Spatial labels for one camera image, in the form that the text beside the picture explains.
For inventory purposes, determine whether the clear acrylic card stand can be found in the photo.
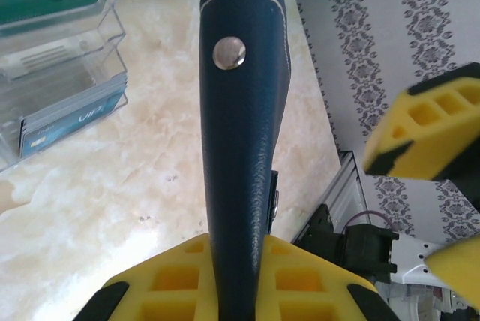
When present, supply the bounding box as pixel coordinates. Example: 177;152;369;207
0;0;129;172

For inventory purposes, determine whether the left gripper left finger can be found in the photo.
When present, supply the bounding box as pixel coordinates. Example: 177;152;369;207
76;232;219;321

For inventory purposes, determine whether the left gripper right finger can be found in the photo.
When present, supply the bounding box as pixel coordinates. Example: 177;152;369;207
262;234;383;321

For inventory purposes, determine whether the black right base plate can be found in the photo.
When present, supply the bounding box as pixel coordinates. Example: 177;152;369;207
292;202;344;258

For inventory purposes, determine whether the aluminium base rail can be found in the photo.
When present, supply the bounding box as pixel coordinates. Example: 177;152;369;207
322;150;371;242

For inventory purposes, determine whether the blue leather card holder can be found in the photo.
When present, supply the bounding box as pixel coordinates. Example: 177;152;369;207
198;0;294;321

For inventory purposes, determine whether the blue VIP card stack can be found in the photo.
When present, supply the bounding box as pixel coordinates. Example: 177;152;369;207
18;86;128;160

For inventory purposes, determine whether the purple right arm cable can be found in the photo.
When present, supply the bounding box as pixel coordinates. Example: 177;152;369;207
344;209;395;230

